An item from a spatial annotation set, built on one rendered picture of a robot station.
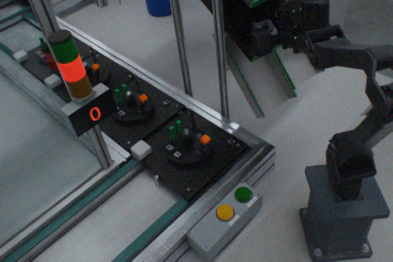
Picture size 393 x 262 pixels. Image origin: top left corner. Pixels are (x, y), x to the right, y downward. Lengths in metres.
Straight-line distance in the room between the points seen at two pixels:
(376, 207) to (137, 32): 1.28
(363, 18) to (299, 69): 2.24
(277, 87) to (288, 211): 0.37
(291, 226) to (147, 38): 1.06
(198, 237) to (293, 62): 0.63
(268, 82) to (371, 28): 2.25
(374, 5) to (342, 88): 2.25
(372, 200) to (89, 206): 0.71
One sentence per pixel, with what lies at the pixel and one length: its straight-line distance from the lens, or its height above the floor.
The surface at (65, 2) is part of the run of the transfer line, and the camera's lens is 2.15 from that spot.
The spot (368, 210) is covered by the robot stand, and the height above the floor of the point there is 1.06.
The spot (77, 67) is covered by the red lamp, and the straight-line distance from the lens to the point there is 0.91.
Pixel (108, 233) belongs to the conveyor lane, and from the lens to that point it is 1.13.
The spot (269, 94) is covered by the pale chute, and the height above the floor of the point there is 1.02.
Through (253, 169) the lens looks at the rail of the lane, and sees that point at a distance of 1.13.
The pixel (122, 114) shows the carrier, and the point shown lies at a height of 1.00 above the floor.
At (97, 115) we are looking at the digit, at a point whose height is 1.19.
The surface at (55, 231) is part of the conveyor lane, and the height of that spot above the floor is 0.94.
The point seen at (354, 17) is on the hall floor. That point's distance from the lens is 3.55.
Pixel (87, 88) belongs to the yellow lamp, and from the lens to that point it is 0.95.
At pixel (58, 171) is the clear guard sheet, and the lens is 1.11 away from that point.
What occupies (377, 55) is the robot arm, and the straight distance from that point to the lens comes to 0.71.
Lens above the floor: 1.86
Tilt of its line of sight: 44 degrees down
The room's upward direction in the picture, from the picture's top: 9 degrees counter-clockwise
